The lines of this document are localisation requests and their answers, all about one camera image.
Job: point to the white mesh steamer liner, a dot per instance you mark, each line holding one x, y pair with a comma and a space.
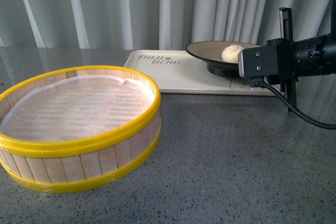
76, 108

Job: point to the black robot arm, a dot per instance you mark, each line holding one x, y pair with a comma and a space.
330, 57

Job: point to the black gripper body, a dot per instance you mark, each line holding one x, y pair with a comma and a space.
300, 58

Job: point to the grey pleated curtain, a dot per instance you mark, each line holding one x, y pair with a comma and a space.
153, 24

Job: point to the yellow rimmed bamboo steamer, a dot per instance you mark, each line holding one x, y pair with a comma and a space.
85, 163

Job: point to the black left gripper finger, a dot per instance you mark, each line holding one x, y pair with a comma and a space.
285, 15

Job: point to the white steamed bun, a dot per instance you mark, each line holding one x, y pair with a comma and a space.
230, 53

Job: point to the cream rectangular serving tray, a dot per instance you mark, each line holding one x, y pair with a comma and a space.
178, 72

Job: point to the beige plate with black rim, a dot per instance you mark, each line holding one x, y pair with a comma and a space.
211, 53

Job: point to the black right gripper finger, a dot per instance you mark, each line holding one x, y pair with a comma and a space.
288, 87

